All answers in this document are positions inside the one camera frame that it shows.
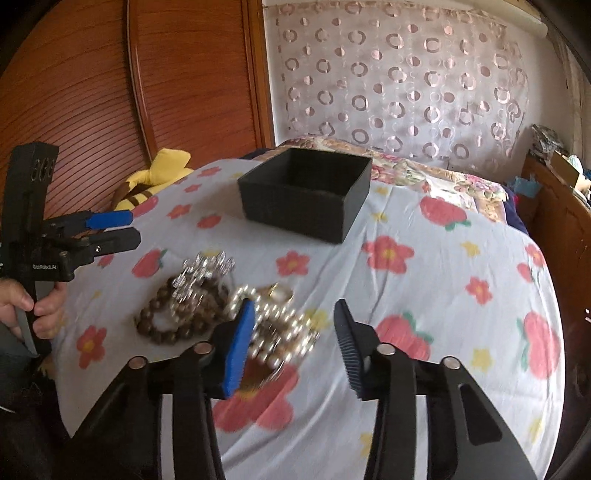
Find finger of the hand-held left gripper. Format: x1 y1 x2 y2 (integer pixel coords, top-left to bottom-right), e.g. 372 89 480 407
60 227 141 267
46 210 134 232

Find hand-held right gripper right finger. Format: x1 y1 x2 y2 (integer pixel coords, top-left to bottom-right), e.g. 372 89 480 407
333 299 539 480

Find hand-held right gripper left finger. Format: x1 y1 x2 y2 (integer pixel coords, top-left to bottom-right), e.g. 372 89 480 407
60 299 257 480

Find pearl necklace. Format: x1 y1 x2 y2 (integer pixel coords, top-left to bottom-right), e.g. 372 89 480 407
231 284 321 372

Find gold metal bangle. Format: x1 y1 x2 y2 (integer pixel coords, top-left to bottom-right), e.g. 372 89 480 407
267 283 295 305

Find brown bead bracelet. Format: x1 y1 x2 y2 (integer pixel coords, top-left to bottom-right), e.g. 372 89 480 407
135 272 232 345

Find silver crystal jewelry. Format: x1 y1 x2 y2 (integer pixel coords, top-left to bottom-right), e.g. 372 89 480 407
168 251 236 319

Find black jewelry box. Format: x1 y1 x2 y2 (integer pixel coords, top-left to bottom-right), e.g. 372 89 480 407
238 148 374 244

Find person's left hand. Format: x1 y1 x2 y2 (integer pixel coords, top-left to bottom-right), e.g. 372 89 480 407
0 276 68 341

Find yellow plush toy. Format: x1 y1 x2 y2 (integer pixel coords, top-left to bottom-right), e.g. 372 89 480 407
111 148 195 210

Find strawberry flower printed blanket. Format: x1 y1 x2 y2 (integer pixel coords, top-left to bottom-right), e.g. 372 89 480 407
46 159 566 480

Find wooden slatted wardrobe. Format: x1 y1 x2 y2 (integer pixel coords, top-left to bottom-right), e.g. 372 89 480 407
0 0 277 222

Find floral quilt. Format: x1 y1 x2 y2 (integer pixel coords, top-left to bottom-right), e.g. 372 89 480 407
272 137 513 227

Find blue plastic bag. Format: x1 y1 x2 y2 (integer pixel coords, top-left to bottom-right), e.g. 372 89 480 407
508 175 542 197

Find wooden side cabinet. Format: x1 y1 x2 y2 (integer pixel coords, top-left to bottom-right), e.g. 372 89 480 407
522 154 591 296

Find circle patterned sheer curtain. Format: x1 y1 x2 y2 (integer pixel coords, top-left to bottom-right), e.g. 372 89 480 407
265 0 529 174

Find cardboard tissue box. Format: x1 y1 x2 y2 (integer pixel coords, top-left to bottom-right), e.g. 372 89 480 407
551 152 591 192

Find patterned folded cloth stack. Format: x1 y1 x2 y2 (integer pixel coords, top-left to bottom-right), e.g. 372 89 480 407
530 124 571 160

